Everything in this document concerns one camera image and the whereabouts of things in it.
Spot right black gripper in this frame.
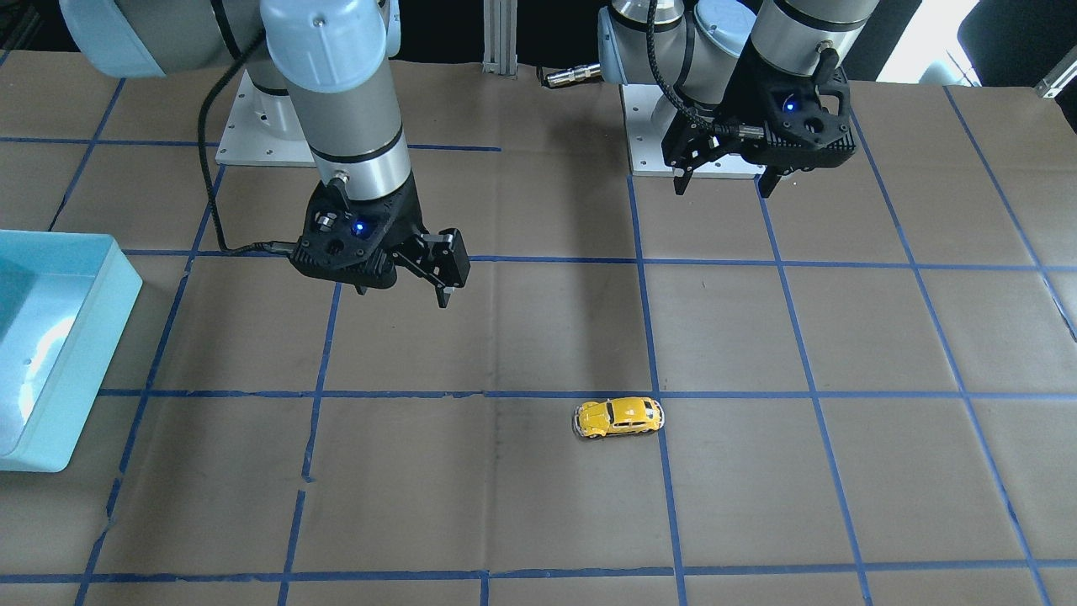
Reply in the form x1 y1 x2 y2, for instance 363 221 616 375
390 180 470 308

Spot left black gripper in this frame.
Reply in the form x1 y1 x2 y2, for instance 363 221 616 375
661 84 786 199

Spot yellow beetle toy car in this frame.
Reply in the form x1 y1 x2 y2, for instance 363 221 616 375
572 396 665 439

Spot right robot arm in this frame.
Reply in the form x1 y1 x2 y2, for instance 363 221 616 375
59 1 470 307

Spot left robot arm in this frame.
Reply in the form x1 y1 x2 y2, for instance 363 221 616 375
597 1 877 197

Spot light blue plastic bin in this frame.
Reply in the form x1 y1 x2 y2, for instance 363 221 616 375
1 230 142 473

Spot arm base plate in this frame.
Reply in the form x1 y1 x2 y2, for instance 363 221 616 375
621 84 767 179
215 73 316 167

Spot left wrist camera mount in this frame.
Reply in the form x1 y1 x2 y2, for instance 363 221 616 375
735 57 857 170

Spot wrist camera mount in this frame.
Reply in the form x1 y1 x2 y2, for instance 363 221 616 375
288 177 403 293
735 57 857 170

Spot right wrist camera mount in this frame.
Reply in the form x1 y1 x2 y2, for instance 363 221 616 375
288 177 403 293

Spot aluminium frame post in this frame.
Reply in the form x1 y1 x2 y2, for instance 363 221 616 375
482 0 518 79

